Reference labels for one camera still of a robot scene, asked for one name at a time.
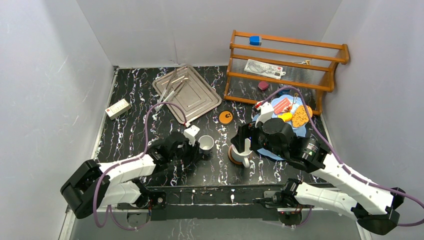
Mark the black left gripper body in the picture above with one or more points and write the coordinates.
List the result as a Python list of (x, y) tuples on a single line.
[(189, 149)]

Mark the small white cardboard box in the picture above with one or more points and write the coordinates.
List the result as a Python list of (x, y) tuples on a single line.
[(117, 109)]

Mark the blue three-tier cake stand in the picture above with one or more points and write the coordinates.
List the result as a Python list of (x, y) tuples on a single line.
[(299, 131)]

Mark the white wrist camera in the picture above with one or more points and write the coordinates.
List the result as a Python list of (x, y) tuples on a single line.
[(191, 132), (266, 112)]

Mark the small grey white cup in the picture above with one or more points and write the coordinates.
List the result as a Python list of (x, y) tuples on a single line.
[(206, 144)]

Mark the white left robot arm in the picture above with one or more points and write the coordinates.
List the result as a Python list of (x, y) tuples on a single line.
[(95, 185)]

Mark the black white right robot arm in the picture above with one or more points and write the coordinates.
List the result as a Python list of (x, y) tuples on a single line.
[(372, 208)]

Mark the maroon heart-shaped object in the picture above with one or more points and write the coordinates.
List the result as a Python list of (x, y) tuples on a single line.
[(263, 85)]

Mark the packaged ruler protractor set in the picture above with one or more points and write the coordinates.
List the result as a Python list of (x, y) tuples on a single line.
[(264, 69)]

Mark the blue block on shelf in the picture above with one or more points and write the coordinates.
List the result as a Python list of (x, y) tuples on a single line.
[(255, 40)]

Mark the orange yellow pastry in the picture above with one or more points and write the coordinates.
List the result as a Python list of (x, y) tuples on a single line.
[(286, 116)]

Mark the steel food tongs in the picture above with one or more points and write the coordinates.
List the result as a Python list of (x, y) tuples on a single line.
[(168, 88)]

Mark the orange black round coaster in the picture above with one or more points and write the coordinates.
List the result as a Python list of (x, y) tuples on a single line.
[(225, 117)]

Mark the pink layered cake slice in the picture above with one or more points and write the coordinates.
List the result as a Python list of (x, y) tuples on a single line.
[(283, 106)]

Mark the white ceramic mug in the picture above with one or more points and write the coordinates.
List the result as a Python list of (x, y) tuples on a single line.
[(245, 155)]

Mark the steel serving tray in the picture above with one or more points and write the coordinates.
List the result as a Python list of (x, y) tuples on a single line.
[(191, 96)]

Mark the brown chocolate chip cookie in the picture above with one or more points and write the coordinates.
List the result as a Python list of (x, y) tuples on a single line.
[(300, 116)]

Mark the brown wooden round coaster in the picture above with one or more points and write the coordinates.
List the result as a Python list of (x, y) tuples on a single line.
[(229, 153)]

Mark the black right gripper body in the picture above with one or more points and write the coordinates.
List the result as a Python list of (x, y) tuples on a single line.
[(262, 141)]

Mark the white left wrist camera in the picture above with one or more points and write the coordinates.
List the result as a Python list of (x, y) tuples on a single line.
[(191, 132)]

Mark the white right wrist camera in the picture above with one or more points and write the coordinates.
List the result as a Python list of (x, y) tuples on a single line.
[(266, 112)]

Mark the wooden two-tier shelf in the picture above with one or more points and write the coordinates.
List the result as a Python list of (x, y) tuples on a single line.
[(309, 66)]

